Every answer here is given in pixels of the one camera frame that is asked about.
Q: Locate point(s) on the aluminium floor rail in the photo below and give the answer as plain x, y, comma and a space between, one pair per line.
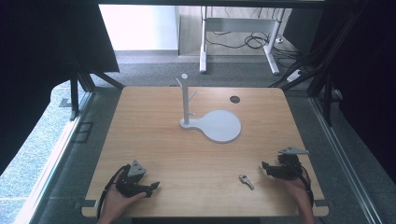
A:
53, 161
342, 161

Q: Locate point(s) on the person's right hand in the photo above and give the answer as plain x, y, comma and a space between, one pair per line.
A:
294, 189

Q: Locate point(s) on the white key stand round base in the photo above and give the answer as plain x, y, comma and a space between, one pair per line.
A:
218, 126

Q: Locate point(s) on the black floor socket plate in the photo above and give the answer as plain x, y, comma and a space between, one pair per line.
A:
83, 132

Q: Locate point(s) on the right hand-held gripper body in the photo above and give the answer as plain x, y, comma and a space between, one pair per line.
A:
289, 166

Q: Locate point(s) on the round black table grommet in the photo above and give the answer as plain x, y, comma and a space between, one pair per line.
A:
234, 99

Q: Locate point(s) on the person's left hand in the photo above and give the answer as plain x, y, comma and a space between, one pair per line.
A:
116, 203

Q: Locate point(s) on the white power strip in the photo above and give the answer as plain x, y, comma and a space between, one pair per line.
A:
294, 75

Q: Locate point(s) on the black metal stand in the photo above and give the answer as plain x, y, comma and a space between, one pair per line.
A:
74, 93
327, 87

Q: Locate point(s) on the white metal desk frame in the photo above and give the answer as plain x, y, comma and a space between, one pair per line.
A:
204, 37

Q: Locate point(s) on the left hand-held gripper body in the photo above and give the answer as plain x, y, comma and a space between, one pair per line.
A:
130, 182

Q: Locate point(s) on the black curtain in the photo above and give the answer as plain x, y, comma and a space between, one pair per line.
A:
367, 77
37, 62

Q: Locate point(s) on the small silver key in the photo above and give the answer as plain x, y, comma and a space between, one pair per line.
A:
246, 182

